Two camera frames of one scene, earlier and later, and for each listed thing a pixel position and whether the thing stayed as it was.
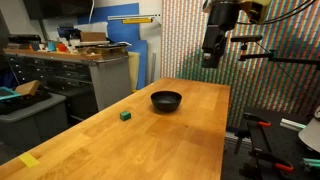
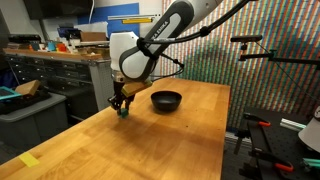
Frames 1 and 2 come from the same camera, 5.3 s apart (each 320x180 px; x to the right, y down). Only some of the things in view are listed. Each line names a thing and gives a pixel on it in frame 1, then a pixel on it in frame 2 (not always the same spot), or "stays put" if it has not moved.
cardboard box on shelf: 90,36 stays put
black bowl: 166,100 stays put
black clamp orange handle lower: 279,164 stays put
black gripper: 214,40 -> 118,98
